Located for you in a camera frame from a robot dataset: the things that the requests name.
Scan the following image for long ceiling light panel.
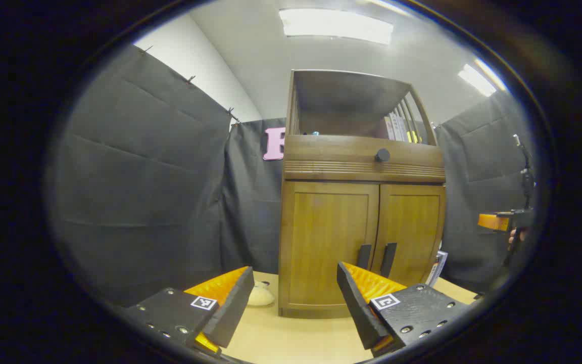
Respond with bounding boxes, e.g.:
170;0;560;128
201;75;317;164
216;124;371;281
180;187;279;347
279;8;394;45
457;58;508;98

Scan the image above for pale upright books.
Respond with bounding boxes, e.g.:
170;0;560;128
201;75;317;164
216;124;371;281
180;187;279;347
385;112;423;144

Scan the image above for white round object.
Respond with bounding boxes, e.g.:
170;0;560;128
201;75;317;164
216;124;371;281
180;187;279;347
247;282;275;307

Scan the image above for wooden double-door shoe cabinet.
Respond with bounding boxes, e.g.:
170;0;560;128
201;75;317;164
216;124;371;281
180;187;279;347
277;69;447;319

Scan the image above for wooden cabinet door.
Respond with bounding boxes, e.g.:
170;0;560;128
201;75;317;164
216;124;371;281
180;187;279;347
372;184;446;289
280;181;380;310

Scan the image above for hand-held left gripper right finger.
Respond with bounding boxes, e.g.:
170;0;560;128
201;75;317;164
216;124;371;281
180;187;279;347
336;261;473;354

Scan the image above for black backdrop cloth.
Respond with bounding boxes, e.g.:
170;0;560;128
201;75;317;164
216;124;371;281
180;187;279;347
48;44;537;306

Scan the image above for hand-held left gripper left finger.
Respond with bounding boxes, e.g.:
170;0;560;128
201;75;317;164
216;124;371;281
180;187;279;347
119;266;255;357

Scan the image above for blue-grey spine book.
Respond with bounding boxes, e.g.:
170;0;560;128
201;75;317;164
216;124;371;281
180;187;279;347
433;250;449;284

